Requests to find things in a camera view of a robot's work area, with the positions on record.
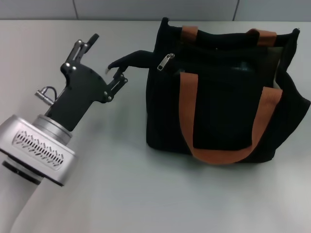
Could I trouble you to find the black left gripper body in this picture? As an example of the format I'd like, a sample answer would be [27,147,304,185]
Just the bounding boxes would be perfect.
[44,61,109,132]

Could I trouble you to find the silver zipper pull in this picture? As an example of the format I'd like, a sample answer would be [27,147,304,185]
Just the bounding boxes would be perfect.
[157,52,175,72]

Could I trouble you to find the black food bag orange handles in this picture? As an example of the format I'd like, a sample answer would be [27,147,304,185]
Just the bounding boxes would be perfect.
[104,17,311,166]

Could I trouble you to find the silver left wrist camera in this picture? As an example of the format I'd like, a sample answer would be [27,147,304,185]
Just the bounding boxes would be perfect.
[0,114,80,187]

